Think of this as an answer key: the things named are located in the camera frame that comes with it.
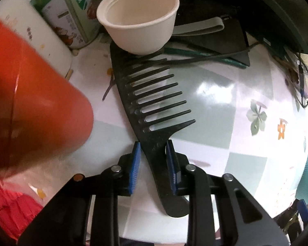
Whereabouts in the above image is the white paper bowl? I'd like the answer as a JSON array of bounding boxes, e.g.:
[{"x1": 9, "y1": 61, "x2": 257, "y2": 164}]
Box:
[{"x1": 96, "y1": 0, "x2": 180, "y2": 55}]

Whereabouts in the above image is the orange plastic cup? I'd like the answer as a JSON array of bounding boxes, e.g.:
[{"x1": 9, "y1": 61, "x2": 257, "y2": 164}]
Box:
[{"x1": 0, "y1": 17, "x2": 95, "y2": 177}]

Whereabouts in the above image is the grey strap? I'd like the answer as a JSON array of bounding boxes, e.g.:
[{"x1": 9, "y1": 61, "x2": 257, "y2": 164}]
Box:
[{"x1": 172, "y1": 16, "x2": 226, "y2": 36}]

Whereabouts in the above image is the white printed container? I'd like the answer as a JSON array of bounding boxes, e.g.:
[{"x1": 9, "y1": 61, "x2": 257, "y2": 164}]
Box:
[{"x1": 0, "y1": 0, "x2": 74, "y2": 82}]

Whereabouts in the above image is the floral plastic tablecloth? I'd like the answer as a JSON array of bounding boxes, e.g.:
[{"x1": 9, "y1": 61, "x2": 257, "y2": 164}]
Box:
[{"x1": 0, "y1": 31, "x2": 308, "y2": 244}]

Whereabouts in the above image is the red cloth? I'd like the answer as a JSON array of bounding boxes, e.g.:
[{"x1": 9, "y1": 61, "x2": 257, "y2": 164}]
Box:
[{"x1": 0, "y1": 182, "x2": 45, "y2": 241}]

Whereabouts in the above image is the dark thin stem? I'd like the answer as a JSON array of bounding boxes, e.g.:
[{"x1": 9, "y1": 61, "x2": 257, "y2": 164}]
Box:
[{"x1": 102, "y1": 68, "x2": 116, "y2": 101}]

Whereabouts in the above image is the green pen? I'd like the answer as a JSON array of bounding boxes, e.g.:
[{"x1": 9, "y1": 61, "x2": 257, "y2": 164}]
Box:
[{"x1": 164, "y1": 47, "x2": 247, "y2": 69}]

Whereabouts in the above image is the black pouch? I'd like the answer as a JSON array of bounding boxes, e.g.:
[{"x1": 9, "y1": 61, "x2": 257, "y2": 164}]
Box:
[{"x1": 169, "y1": 0, "x2": 251, "y2": 67}]

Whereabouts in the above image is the green and white can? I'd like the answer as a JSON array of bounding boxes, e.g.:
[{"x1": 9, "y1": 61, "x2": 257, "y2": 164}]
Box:
[{"x1": 55, "y1": 0, "x2": 102, "y2": 50}]

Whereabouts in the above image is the black looped cable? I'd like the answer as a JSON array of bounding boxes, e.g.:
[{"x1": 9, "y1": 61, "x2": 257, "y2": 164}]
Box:
[{"x1": 285, "y1": 52, "x2": 308, "y2": 108}]

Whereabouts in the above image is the thin black cable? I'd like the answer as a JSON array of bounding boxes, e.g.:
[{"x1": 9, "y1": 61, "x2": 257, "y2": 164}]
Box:
[{"x1": 133, "y1": 41, "x2": 262, "y2": 64}]

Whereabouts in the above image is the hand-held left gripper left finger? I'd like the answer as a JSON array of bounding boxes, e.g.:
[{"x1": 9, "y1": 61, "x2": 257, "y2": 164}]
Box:
[{"x1": 17, "y1": 141, "x2": 141, "y2": 246}]

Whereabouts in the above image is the black wide-tooth comb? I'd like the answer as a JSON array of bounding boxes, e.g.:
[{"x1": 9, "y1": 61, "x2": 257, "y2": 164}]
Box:
[{"x1": 110, "y1": 42, "x2": 196, "y2": 218}]

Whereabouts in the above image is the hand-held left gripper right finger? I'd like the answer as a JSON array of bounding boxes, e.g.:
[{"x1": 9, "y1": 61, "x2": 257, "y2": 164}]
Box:
[{"x1": 165, "y1": 140, "x2": 289, "y2": 246}]

